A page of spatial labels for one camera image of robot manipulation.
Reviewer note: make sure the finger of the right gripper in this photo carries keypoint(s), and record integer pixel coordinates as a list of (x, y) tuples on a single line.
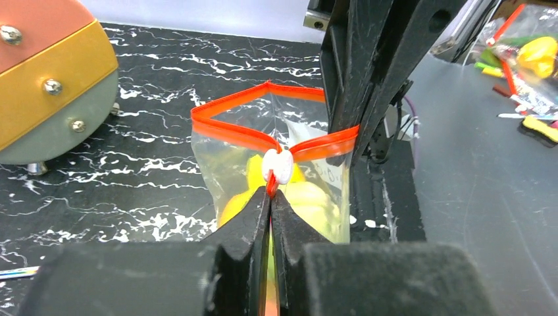
[(369, 50)]

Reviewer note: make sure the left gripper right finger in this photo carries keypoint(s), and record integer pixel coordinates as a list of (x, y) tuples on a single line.
[(318, 277)]

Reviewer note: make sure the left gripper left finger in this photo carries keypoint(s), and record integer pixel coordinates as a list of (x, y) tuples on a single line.
[(223, 274)]

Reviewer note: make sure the clear zip top bag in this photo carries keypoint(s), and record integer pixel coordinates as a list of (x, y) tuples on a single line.
[(267, 136)]

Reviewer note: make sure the bag of items outside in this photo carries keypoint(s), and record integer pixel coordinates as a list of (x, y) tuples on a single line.
[(522, 50)]

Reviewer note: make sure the pink marker pen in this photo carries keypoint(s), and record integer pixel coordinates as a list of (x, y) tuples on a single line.
[(19, 273)]

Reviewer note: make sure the round pastel drawer cabinet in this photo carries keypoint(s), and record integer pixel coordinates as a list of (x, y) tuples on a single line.
[(59, 80)]

